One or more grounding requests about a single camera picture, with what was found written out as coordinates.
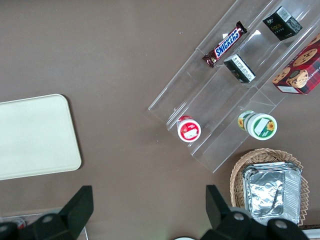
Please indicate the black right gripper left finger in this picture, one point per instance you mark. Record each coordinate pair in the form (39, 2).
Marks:
(75, 210)

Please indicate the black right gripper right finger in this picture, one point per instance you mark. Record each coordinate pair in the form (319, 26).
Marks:
(222, 215)

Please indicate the light wicker basket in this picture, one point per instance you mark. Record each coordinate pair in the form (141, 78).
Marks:
(237, 175)

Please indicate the aluminium foil tray stack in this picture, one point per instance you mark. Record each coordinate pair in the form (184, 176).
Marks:
(267, 195)

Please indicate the pale rectangular plastic tray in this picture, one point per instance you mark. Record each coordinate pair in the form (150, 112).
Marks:
(37, 135)

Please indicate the white round object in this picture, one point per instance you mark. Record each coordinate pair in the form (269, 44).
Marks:
(183, 238)

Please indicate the red lidded yogurt cup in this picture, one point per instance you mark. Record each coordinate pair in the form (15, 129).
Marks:
(189, 130)

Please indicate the green sunflower lidded cup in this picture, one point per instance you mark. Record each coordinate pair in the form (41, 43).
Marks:
(262, 126)

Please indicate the clear acrylic stepped shelf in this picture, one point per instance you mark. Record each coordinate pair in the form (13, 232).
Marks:
(200, 100)

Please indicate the small black and white box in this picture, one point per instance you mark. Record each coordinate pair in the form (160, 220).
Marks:
(237, 67)

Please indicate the red tartan cookie box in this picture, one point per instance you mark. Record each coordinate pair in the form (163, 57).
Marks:
(302, 70)

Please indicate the Snickers chocolate bar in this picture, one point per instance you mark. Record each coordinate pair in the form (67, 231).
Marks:
(226, 45)

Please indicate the black box with Face print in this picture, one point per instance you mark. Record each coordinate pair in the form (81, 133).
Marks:
(280, 27)

